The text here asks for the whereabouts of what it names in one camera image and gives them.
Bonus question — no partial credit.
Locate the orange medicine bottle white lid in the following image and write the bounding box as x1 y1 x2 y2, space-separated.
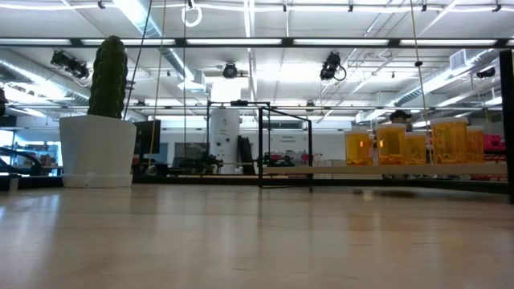
430 116 470 165
404 131 428 165
344 128 373 167
466 125 486 165
376 122 407 166

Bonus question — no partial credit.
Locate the white cylindrical tank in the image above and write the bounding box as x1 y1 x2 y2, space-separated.
209 107 241 176

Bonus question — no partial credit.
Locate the black ceiling spotlight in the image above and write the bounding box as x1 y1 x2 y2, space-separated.
319 51 347 82
50 50 91 80

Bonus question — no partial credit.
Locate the black monitor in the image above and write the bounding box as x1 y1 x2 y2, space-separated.
133 119 161 156

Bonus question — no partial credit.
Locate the person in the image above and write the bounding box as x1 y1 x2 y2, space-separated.
388 109 414 133

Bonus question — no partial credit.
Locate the white plant pot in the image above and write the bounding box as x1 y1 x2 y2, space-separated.
59 114 138 189

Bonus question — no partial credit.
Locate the green cactus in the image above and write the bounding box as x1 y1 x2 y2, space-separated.
87 35 129 120

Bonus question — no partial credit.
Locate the background rack with red bins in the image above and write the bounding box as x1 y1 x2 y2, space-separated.
483 134 505 181

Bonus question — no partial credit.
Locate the black background rig frame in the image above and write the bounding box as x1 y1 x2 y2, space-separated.
206 100 272 177

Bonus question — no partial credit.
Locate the black table frame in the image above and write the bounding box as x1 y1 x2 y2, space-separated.
0 174 509 197

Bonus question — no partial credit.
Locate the wooden tray with black frame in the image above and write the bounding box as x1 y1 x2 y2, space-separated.
258 50 514 204

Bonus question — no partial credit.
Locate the thin grey hanging cable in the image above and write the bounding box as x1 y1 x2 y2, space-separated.
182 0 188 169

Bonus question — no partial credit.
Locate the white cable ring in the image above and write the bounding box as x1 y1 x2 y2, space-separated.
181 0 203 28

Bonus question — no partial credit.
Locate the long black cable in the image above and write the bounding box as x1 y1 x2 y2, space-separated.
123 0 155 120

